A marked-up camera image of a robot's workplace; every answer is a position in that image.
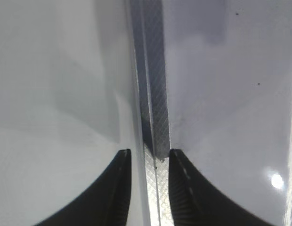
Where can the white whiteboard with grey frame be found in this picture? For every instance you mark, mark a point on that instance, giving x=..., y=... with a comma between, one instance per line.
x=214, y=80

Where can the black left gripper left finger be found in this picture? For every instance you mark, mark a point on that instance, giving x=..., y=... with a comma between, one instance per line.
x=105, y=202

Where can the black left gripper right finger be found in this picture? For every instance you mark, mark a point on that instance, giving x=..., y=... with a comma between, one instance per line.
x=194, y=201

